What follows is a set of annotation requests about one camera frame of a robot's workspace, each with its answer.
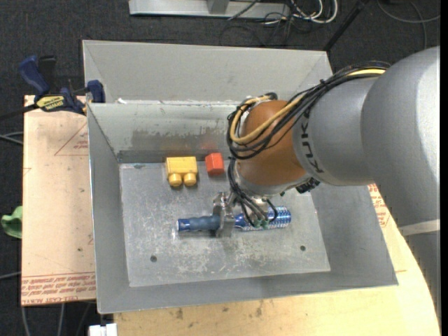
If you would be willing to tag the black cylinder on white bracket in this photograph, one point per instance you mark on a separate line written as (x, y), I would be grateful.
(308, 185)

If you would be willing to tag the brown cardboard board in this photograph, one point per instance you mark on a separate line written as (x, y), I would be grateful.
(56, 201)

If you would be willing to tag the blue ribbed hand tool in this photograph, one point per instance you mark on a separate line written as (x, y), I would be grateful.
(199, 223)

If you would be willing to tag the grey metal bin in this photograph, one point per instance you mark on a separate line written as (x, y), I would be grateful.
(217, 257)

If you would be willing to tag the red toy block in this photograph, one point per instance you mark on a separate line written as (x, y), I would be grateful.
(214, 164)

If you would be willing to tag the yellow toy block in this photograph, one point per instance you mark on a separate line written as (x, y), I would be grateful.
(181, 171)

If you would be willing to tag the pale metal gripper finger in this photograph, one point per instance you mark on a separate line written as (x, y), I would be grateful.
(220, 205)
(225, 227)

